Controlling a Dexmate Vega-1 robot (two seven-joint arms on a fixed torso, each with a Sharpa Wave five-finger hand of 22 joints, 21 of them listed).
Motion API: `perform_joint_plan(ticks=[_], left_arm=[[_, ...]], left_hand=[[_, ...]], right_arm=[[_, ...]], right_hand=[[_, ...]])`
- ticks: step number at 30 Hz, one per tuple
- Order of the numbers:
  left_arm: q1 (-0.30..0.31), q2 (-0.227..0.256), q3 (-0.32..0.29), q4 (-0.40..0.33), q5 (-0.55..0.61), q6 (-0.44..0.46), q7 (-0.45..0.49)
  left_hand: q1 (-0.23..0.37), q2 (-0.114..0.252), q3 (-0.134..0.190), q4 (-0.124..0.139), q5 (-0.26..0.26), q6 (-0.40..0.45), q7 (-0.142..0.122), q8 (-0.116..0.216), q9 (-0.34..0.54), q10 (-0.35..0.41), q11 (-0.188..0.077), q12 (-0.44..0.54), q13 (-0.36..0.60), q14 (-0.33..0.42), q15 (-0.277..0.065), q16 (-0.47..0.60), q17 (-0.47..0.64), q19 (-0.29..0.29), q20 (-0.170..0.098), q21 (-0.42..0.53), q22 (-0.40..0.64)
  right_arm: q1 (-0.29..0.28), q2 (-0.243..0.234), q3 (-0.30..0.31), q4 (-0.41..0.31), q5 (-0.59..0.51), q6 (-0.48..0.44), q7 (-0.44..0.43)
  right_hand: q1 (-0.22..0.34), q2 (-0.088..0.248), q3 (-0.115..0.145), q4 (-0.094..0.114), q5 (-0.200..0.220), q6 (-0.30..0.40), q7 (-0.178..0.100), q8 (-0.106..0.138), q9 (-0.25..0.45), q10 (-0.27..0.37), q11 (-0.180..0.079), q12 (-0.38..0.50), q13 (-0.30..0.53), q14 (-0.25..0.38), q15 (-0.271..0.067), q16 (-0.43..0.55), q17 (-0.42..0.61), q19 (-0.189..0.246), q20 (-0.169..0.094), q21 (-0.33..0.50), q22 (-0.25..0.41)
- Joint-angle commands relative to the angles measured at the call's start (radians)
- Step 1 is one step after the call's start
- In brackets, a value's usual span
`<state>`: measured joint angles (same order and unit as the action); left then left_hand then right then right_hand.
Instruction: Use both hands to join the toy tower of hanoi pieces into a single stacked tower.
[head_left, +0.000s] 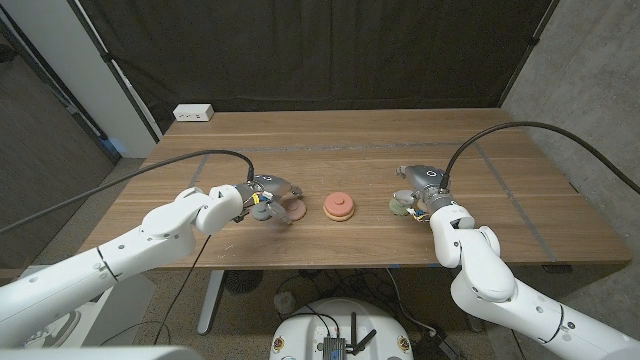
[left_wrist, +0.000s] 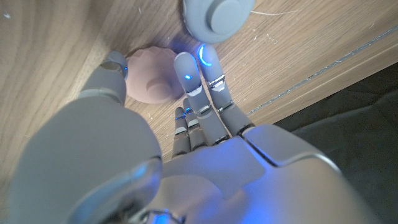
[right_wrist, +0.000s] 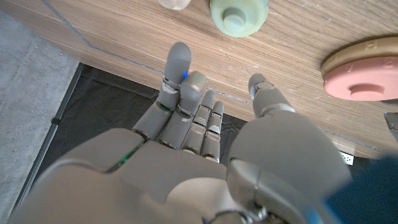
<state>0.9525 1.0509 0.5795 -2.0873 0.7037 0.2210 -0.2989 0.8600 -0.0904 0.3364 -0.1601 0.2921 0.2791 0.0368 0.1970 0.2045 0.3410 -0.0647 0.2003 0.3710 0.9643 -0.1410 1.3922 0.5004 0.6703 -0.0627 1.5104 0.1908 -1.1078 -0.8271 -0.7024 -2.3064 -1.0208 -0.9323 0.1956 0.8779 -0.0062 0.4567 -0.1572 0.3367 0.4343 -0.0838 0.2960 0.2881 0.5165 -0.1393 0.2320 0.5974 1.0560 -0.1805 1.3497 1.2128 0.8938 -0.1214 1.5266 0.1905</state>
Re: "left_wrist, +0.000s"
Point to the grey hanoi disc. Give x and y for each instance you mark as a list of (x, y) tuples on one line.
[(199, 21)]

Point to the black backdrop curtain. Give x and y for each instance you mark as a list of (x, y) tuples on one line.
[(357, 140)]

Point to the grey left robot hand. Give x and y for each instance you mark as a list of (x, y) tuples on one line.
[(217, 174)]

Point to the dusty pink hanoi disc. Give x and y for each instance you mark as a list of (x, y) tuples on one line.
[(149, 71)]

